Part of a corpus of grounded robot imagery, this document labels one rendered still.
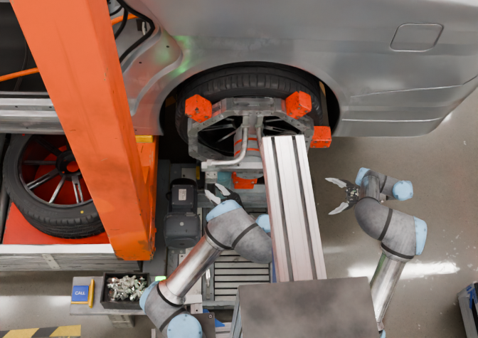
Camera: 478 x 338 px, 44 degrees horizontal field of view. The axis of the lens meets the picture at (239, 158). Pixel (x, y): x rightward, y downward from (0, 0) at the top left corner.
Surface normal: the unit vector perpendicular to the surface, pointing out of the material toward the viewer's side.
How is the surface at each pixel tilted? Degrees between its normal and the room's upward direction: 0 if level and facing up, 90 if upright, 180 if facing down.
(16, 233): 0
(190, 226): 0
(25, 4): 90
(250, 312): 0
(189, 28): 90
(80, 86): 90
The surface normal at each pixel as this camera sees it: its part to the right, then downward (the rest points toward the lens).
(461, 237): 0.05, -0.47
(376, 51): 0.02, 0.88
